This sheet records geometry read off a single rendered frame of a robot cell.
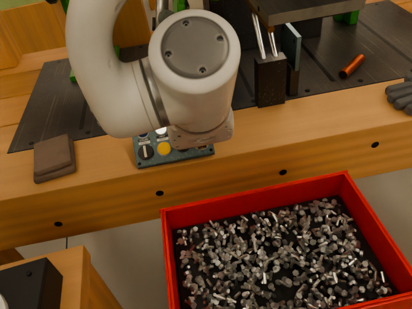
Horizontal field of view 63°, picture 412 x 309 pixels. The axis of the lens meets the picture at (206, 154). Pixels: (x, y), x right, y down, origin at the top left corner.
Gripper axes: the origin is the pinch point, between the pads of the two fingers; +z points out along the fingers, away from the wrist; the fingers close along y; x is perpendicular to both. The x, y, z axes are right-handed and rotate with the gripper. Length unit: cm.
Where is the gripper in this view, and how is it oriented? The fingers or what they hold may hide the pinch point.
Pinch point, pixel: (200, 137)
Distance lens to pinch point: 60.6
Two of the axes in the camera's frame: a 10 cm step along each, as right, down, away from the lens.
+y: 9.8, -1.9, 0.4
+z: 0.0, 2.1, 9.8
